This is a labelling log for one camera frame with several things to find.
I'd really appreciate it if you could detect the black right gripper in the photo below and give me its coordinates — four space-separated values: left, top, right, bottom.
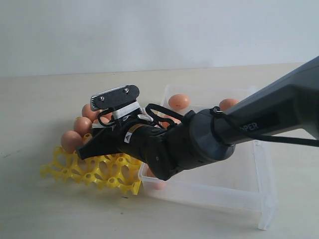
76 119 180 165

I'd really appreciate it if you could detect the brown egg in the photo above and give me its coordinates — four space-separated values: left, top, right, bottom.
82 104 99 121
168 94 190 110
147 168 166 190
219 98 239 111
73 117 92 137
60 130 83 153
159 115 181 129
93 117 109 124

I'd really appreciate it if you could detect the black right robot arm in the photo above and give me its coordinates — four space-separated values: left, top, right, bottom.
76 58 319 181

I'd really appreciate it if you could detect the yellow plastic egg tray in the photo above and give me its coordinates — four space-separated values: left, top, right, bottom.
40 133 142 195

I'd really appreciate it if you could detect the clear plastic bin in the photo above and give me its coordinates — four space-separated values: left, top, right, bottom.
138 84 278 231

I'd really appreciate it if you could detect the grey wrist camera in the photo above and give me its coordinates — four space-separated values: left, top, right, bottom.
90 85 140 112

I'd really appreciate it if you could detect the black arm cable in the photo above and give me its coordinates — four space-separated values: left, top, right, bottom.
97 103 319 147

